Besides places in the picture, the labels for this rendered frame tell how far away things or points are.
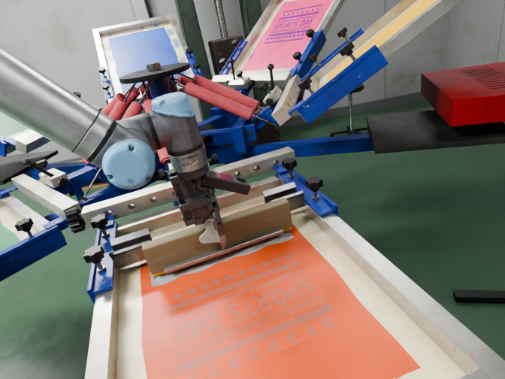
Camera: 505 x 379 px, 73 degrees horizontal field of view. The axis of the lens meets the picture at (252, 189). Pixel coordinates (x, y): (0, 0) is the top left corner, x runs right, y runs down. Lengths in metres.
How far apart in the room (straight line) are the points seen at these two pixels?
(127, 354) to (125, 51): 2.24
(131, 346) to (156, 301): 0.11
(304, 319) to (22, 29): 4.91
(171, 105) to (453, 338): 0.60
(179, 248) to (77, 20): 4.33
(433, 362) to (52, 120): 0.66
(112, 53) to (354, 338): 2.43
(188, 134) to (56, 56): 4.47
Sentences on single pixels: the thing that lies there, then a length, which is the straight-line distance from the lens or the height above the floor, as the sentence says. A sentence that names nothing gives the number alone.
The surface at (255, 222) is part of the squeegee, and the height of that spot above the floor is 1.02.
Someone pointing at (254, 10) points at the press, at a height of 1.48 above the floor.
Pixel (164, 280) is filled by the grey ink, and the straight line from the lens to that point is 0.86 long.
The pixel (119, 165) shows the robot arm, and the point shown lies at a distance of 0.54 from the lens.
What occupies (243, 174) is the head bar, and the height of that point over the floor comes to 1.01.
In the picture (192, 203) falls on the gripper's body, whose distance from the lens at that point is 0.74.
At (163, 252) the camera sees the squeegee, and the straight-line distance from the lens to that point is 0.81.
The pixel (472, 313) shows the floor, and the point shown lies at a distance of 2.07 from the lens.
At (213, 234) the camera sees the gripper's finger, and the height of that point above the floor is 1.04.
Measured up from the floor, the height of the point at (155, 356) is 0.95.
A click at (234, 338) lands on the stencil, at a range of 0.68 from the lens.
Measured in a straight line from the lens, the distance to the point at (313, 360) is 0.63.
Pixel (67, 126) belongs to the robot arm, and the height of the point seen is 1.37.
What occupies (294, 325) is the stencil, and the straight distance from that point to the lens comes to 0.68.
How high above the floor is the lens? 1.47
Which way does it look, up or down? 27 degrees down
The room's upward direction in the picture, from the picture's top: 11 degrees counter-clockwise
